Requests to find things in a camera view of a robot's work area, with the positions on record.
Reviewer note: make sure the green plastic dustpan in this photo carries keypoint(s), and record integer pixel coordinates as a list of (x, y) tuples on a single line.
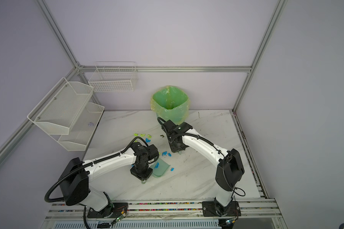
[(160, 171)]

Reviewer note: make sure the aluminium frame post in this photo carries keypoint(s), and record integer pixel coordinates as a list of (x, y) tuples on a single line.
[(54, 27)]

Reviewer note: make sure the white wire wall basket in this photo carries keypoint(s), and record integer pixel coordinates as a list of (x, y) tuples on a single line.
[(114, 77)]

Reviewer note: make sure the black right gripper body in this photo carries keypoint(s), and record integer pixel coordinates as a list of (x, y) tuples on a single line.
[(175, 147)]

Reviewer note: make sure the white mesh wall shelf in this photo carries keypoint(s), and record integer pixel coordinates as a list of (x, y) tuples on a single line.
[(67, 115)]

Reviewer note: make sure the yellow-green bin liner bag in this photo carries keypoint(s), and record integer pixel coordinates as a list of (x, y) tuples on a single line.
[(169, 104)]

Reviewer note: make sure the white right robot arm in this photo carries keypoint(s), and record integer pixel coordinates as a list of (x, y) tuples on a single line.
[(228, 163)]

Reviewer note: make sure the blue paper scrap pair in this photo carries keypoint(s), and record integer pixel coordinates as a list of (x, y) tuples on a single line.
[(165, 153)]

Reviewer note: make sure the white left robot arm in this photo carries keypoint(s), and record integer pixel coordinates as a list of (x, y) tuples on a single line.
[(87, 182)]

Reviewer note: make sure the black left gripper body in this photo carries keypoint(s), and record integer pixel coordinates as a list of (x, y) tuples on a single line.
[(141, 171)]

